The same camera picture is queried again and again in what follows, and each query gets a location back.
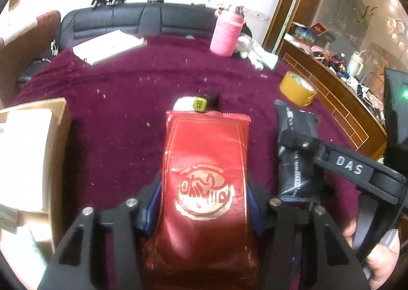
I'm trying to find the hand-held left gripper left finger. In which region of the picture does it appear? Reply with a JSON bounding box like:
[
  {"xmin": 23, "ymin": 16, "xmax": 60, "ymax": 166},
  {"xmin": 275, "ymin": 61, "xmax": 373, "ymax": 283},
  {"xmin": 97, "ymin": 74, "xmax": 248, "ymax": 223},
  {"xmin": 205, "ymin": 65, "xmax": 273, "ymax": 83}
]
[{"xmin": 37, "ymin": 171, "xmax": 164, "ymax": 290}]

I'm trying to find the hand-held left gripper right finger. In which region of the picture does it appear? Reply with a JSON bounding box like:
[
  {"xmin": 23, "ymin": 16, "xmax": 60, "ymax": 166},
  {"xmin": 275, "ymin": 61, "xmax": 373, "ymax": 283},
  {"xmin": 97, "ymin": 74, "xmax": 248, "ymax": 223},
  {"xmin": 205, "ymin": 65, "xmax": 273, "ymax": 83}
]
[{"xmin": 247, "ymin": 178, "xmax": 372, "ymax": 290}]

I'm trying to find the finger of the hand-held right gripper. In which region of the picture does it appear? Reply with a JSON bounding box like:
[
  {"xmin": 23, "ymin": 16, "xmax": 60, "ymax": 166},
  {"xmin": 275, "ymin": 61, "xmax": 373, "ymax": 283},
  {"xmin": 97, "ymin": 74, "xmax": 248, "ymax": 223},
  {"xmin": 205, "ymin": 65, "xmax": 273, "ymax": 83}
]
[{"xmin": 278, "ymin": 135, "xmax": 397, "ymax": 204}]

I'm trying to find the black foil packet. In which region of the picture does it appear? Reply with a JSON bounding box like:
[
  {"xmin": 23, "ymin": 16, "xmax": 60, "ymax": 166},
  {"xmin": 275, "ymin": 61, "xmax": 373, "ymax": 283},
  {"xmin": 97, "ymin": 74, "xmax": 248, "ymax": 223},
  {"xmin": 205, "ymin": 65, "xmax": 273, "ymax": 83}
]
[{"xmin": 274, "ymin": 99, "xmax": 320, "ymax": 204}]

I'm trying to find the red foil packet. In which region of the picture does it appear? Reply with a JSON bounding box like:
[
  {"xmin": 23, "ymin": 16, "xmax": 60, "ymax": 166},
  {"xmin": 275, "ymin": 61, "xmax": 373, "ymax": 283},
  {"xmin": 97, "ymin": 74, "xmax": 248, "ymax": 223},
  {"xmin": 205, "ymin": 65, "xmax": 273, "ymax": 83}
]
[{"xmin": 140, "ymin": 110, "xmax": 260, "ymax": 290}]

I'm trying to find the white tube orange cap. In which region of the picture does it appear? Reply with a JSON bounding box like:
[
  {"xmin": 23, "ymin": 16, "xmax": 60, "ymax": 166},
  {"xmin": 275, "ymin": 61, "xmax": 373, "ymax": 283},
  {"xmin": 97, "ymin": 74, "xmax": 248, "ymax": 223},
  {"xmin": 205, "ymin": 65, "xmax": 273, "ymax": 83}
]
[{"xmin": 173, "ymin": 96, "xmax": 196, "ymax": 112}]

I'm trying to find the cardboard box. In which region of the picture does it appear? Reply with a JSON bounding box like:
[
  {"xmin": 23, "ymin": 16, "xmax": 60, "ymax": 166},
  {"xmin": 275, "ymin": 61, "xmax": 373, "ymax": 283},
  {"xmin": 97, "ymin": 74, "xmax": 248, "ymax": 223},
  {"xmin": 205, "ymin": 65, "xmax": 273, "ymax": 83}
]
[{"xmin": 0, "ymin": 97, "xmax": 72, "ymax": 278}]

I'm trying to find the person's right hand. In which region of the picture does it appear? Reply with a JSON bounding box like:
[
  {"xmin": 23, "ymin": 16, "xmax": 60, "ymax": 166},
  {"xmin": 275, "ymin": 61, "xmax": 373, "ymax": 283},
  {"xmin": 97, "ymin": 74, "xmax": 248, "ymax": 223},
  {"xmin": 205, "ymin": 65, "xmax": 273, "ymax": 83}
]
[{"xmin": 343, "ymin": 217, "xmax": 401, "ymax": 290}]

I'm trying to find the white lidded mug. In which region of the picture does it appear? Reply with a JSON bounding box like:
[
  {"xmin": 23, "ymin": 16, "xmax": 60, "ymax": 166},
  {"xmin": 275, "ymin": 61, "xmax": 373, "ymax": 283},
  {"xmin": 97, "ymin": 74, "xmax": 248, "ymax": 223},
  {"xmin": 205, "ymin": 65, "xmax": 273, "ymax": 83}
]
[{"xmin": 347, "ymin": 50, "xmax": 368, "ymax": 78}]

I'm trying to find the brown tape roll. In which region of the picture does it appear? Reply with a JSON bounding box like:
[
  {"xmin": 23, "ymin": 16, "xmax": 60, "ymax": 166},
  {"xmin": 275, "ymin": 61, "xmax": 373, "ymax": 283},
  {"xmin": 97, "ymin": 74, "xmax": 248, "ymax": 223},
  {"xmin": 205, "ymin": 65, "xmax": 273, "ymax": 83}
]
[{"xmin": 279, "ymin": 71, "xmax": 318, "ymax": 107}]

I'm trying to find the maroon velvet tablecloth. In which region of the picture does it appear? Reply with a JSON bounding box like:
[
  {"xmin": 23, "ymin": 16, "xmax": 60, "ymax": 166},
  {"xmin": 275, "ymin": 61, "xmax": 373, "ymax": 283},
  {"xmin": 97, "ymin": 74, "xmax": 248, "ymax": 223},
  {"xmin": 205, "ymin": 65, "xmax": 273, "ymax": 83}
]
[{"xmin": 0, "ymin": 33, "xmax": 388, "ymax": 290}]

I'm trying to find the red box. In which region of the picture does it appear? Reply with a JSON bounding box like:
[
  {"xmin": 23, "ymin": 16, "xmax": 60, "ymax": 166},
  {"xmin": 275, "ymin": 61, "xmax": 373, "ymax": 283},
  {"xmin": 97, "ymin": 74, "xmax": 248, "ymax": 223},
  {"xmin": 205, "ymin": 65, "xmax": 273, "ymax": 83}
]
[{"xmin": 310, "ymin": 22, "xmax": 328, "ymax": 36}]

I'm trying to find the colourful printed box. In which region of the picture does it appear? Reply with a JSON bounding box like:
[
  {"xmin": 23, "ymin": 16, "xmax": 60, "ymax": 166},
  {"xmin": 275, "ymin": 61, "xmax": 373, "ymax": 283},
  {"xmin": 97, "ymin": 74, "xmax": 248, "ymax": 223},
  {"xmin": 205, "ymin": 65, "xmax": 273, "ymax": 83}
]
[{"xmin": 293, "ymin": 27, "xmax": 314, "ymax": 44}]

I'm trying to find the white cloth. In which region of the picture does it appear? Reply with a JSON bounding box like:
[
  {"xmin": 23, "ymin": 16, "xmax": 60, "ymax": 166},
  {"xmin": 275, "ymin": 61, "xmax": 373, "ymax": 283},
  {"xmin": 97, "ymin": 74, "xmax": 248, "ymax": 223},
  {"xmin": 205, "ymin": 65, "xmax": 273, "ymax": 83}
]
[{"xmin": 236, "ymin": 36, "xmax": 279, "ymax": 70}]

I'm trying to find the white notebook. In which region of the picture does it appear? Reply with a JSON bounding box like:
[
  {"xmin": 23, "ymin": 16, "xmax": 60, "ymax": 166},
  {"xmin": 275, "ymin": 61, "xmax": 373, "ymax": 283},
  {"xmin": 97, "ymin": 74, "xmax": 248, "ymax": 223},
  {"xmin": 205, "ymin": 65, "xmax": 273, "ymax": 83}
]
[{"xmin": 73, "ymin": 29, "xmax": 148, "ymax": 66}]

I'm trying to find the pink knitted bottle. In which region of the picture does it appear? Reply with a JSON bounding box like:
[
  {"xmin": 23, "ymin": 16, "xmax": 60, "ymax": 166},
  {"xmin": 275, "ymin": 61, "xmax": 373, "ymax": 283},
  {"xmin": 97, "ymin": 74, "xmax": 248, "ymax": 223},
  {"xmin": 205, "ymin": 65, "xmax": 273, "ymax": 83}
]
[{"xmin": 209, "ymin": 6, "xmax": 247, "ymax": 57}]

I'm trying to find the black leather sofa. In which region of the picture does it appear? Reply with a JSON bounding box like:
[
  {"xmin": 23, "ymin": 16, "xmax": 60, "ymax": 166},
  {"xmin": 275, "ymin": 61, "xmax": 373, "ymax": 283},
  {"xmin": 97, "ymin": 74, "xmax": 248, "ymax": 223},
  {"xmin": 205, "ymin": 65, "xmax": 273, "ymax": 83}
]
[{"xmin": 17, "ymin": 1, "xmax": 253, "ymax": 85}]

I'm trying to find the brown armchair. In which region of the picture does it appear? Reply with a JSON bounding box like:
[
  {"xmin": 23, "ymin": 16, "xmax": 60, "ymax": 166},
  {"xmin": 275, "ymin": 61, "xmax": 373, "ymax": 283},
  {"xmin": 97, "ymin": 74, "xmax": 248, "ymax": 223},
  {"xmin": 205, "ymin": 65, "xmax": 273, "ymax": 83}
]
[{"xmin": 0, "ymin": 10, "xmax": 62, "ymax": 109}]

